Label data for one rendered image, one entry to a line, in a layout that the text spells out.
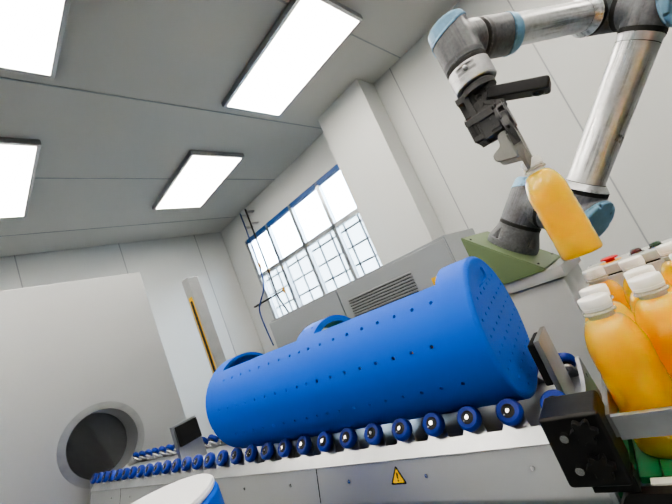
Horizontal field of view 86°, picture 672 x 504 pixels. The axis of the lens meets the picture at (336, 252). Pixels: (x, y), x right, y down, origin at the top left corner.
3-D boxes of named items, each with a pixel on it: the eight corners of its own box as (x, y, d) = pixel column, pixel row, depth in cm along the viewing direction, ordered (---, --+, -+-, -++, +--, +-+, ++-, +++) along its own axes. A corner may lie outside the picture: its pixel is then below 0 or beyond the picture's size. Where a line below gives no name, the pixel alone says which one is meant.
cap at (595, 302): (620, 304, 51) (614, 292, 51) (608, 314, 49) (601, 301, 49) (592, 310, 54) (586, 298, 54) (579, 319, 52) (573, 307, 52)
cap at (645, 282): (628, 298, 52) (622, 287, 52) (644, 289, 53) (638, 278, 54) (658, 294, 48) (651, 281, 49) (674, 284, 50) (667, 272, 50)
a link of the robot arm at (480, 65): (492, 61, 80) (481, 45, 72) (502, 80, 80) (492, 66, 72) (455, 88, 85) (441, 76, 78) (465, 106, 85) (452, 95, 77)
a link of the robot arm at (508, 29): (492, 14, 89) (452, 20, 85) (533, 6, 80) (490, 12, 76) (490, 57, 94) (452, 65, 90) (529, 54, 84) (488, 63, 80)
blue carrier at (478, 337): (290, 414, 131) (255, 343, 133) (542, 354, 82) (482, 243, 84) (230, 470, 107) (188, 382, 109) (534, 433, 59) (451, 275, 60)
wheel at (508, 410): (509, 394, 65) (504, 391, 64) (531, 412, 61) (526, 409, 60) (493, 413, 65) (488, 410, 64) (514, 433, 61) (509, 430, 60)
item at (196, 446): (204, 454, 146) (192, 416, 148) (209, 453, 144) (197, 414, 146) (181, 468, 138) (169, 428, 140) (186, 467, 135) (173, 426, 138)
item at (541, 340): (561, 389, 71) (531, 329, 73) (575, 387, 70) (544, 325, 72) (558, 412, 63) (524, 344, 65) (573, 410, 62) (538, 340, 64)
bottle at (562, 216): (610, 240, 67) (559, 154, 70) (574, 256, 67) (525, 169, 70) (587, 246, 74) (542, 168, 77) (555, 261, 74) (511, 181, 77)
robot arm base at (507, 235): (491, 234, 156) (499, 212, 153) (538, 249, 148) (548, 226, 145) (483, 242, 140) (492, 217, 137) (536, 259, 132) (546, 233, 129)
